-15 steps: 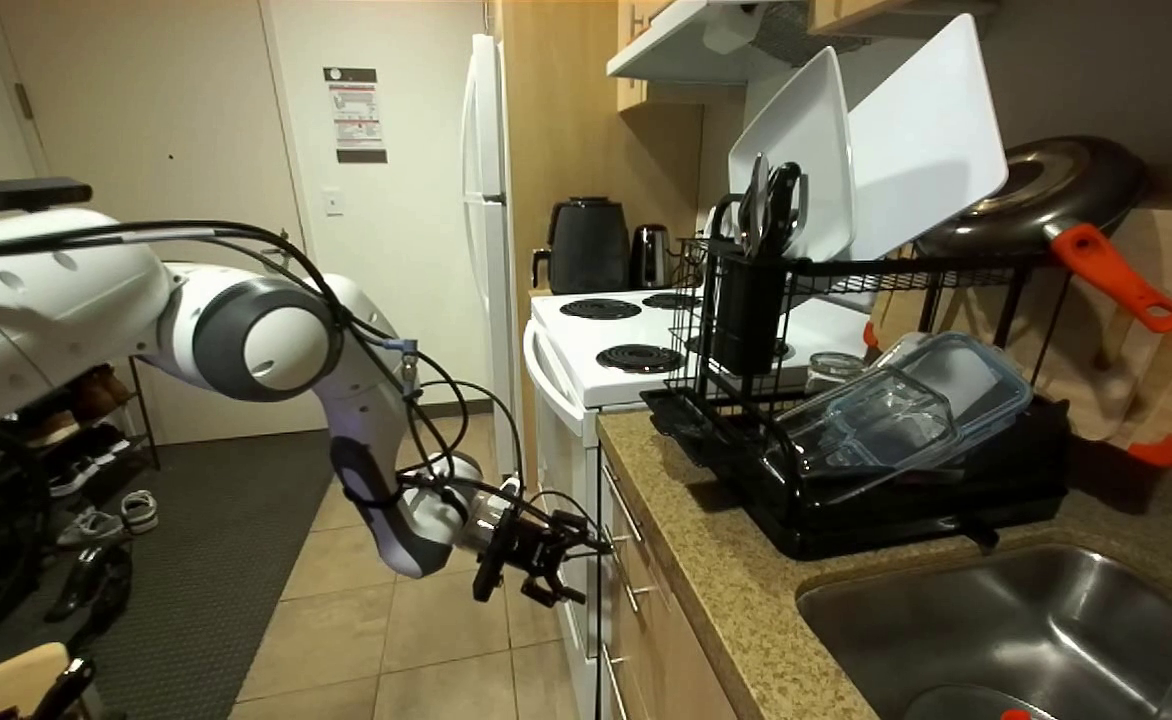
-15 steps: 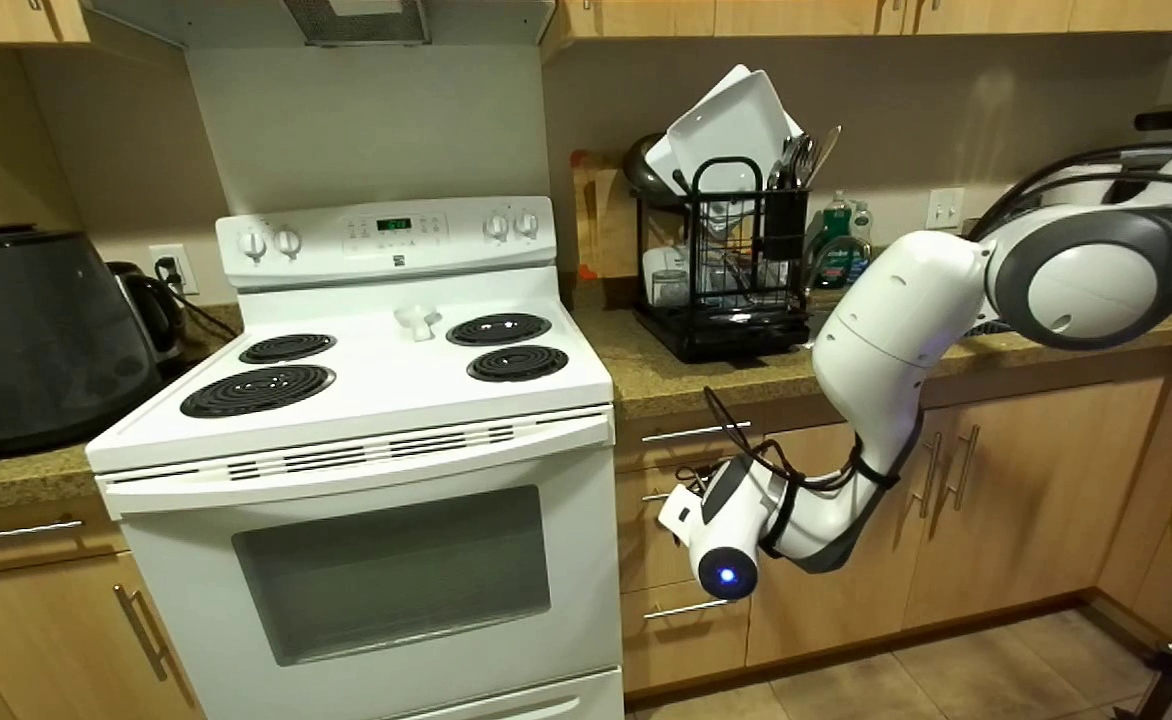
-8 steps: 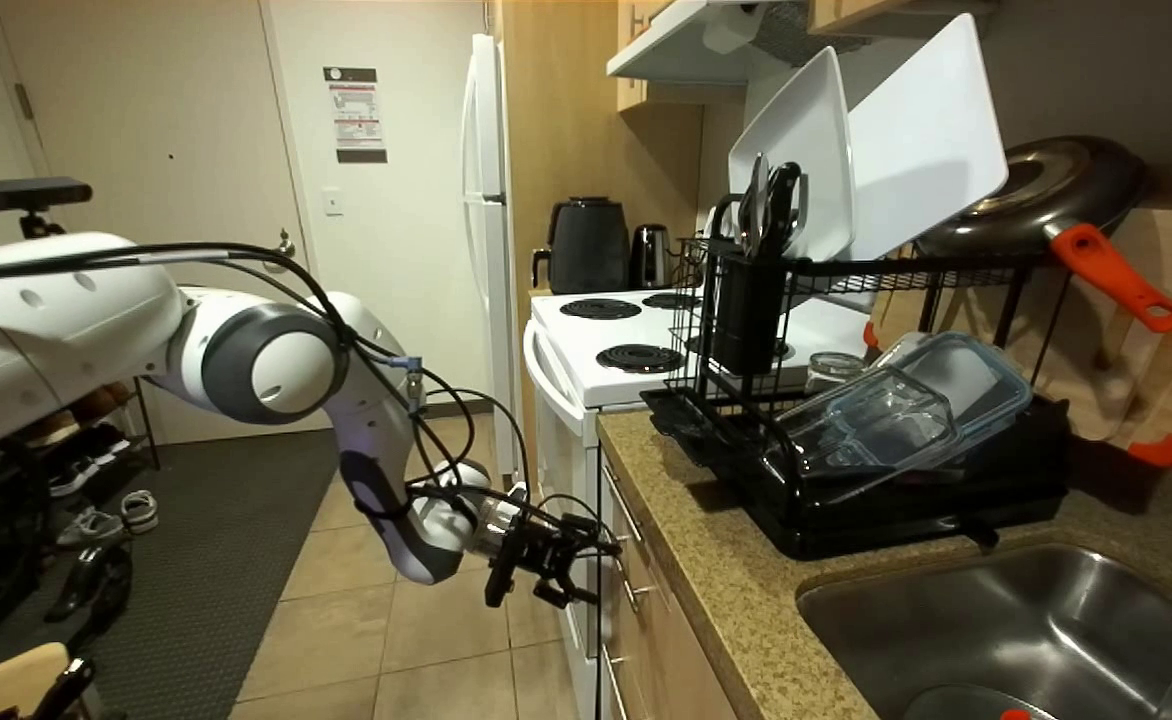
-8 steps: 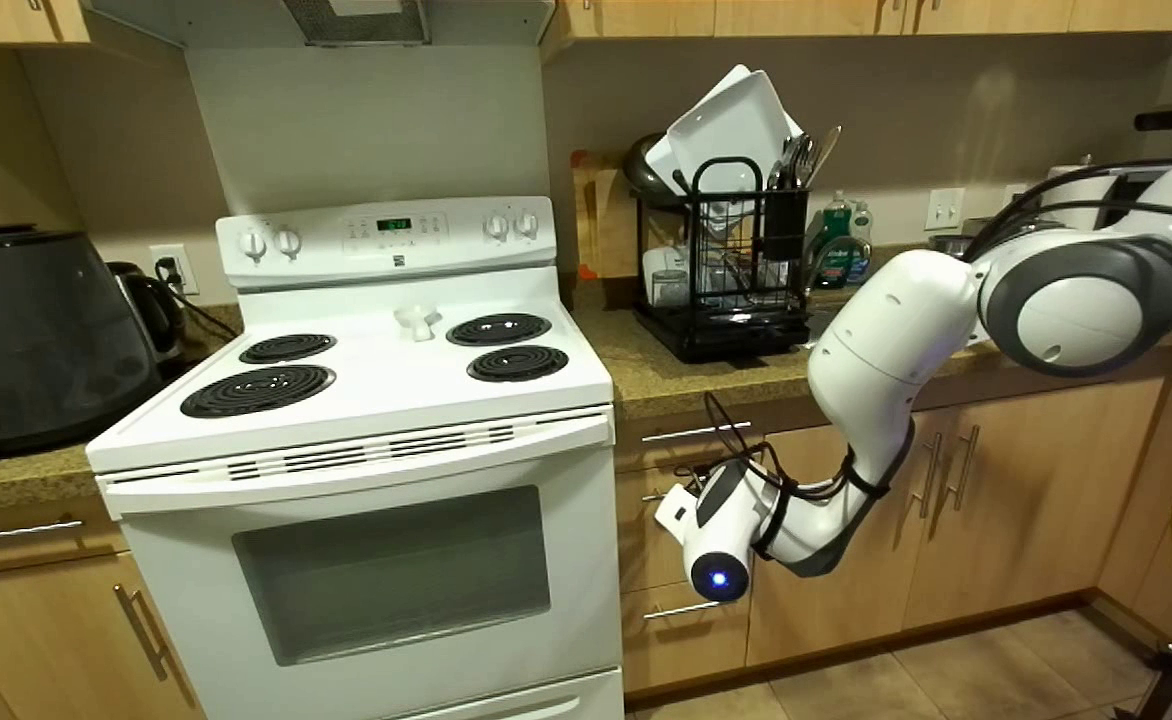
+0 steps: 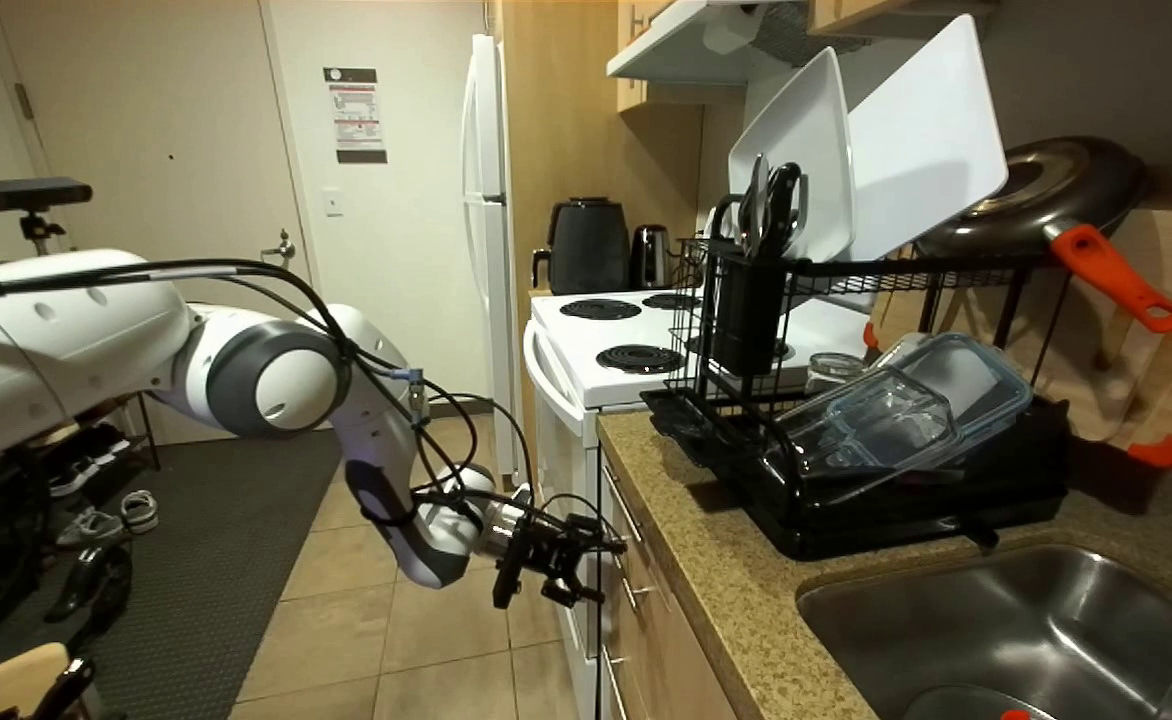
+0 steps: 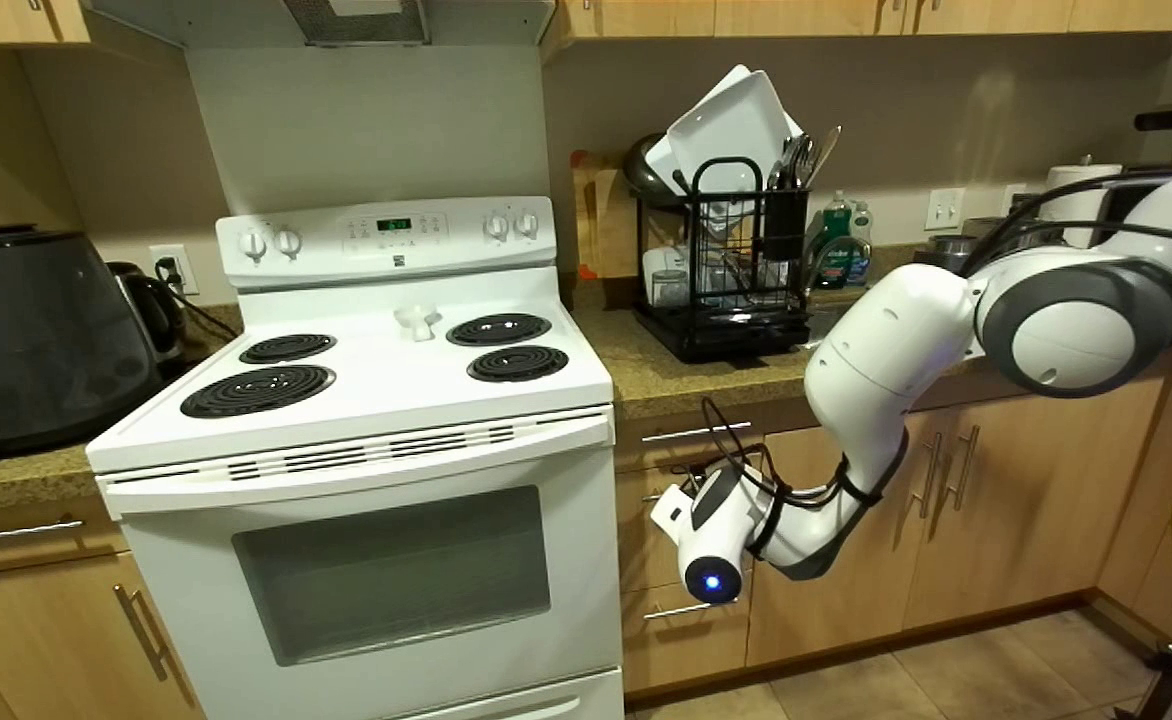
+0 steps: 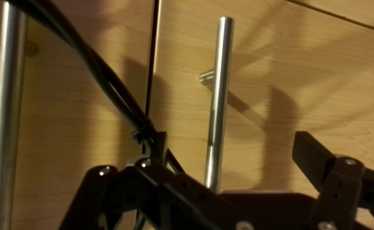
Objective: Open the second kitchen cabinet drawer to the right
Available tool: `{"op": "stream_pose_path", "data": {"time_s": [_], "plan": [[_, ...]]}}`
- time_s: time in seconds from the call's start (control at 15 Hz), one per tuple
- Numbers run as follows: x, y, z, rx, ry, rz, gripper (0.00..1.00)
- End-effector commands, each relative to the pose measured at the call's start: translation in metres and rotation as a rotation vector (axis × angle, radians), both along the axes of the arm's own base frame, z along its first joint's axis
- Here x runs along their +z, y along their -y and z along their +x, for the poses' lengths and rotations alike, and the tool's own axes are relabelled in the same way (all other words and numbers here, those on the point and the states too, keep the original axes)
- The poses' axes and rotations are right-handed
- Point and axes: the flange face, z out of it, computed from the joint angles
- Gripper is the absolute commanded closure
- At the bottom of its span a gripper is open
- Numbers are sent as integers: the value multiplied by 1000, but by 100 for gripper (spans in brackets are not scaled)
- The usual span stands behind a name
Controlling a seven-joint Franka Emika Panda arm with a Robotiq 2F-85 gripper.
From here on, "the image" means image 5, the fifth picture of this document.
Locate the white door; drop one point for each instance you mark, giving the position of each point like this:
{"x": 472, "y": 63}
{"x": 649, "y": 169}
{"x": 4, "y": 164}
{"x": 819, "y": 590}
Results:
{"x": 157, "y": 132}

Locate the small orange object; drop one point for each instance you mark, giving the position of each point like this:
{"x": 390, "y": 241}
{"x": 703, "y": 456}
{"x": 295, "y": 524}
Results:
{"x": 1160, "y": 448}

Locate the black camera on stand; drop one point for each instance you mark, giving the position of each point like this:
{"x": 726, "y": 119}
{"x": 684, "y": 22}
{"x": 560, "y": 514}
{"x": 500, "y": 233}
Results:
{"x": 26, "y": 192}

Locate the metal shoe rack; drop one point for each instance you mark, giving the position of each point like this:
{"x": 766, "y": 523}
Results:
{"x": 104, "y": 445}

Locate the printed wall notice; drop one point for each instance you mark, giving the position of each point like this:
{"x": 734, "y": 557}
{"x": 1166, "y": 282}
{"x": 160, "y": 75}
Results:
{"x": 355, "y": 114}

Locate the black electric kettle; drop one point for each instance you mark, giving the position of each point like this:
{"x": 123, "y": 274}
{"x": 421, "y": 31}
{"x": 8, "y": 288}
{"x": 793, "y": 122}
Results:
{"x": 649, "y": 258}

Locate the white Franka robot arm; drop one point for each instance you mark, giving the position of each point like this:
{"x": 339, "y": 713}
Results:
{"x": 67, "y": 347}

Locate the white range hood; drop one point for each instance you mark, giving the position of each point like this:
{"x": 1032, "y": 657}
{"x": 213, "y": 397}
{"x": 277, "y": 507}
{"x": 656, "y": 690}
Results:
{"x": 707, "y": 46}

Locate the tall wooden side panel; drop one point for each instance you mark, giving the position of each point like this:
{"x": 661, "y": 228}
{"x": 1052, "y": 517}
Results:
{"x": 571, "y": 122}

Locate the grey sneaker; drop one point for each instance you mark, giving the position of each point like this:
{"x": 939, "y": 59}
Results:
{"x": 137, "y": 507}

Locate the stainless steel sink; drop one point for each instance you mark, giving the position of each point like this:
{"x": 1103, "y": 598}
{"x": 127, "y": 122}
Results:
{"x": 1008, "y": 627}

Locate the white light switch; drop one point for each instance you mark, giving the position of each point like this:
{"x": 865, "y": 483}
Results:
{"x": 333, "y": 203}

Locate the white square plate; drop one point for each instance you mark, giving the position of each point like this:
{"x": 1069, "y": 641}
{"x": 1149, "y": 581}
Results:
{"x": 797, "y": 161}
{"x": 926, "y": 132}

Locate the white electric stove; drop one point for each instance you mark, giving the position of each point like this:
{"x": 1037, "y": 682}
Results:
{"x": 571, "y": 384}

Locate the wooden upper cabinet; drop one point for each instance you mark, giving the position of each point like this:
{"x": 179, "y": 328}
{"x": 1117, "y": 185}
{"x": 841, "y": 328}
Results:
{"x": 636, "y": 17}
{"x": 879, "y": 10}

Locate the deep wooden cabinet drawer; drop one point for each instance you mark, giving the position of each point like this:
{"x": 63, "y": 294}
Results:
{"x": 615, "y": 674}

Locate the clear glass food container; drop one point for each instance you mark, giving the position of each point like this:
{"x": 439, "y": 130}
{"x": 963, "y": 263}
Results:
{"x": 907, "y": 405}

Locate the light wooden chair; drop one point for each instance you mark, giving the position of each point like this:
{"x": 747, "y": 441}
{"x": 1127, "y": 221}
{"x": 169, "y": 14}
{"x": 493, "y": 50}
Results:
{"x": 4, "y": 682}

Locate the black utensil caddy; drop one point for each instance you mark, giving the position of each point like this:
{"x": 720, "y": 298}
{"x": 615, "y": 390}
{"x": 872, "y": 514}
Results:
{"x": 747, "y": 314}

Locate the white refrigerator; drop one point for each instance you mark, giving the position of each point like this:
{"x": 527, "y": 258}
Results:
{"x": 487, "y": 203}

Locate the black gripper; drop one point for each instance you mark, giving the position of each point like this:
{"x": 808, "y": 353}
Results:
{"x": 539, "y": 553}

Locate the dark grey floor mat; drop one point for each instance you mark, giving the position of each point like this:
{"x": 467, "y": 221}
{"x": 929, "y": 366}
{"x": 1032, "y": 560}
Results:
{"x": 211, "y": 572}

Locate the wooden cabinet door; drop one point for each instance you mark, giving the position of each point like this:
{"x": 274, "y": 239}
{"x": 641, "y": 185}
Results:
{"x": 699, "y": 682}

